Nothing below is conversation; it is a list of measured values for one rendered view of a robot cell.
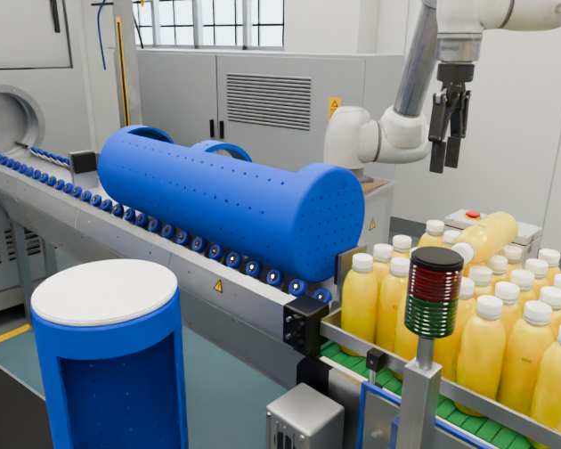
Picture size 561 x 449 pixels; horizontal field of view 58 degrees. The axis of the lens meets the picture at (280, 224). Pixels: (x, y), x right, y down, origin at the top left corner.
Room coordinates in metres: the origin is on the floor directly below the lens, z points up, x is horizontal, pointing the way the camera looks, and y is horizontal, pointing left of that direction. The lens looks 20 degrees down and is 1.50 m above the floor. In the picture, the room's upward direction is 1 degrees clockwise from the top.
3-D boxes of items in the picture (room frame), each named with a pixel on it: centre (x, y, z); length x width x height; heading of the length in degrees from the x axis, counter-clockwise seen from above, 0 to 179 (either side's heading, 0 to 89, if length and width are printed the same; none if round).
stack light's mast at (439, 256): (0.58, -0.19, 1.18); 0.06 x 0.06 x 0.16
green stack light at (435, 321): (0.58, -0.19, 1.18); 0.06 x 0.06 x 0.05
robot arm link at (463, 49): (1.14, -0.37, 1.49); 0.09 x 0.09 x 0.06
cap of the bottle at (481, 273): (0.87, -0.38, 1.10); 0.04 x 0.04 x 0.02
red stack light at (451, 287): (0.58, -0.19, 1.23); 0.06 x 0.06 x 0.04
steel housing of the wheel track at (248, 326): (1.83, 0.59, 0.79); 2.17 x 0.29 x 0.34; 46
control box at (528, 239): (1.17, -0.51, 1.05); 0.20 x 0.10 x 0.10; 46
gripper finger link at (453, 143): (1.16, -0.39, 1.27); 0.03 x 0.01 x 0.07; 47
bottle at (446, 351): (0.82, -0.33, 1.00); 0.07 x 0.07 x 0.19
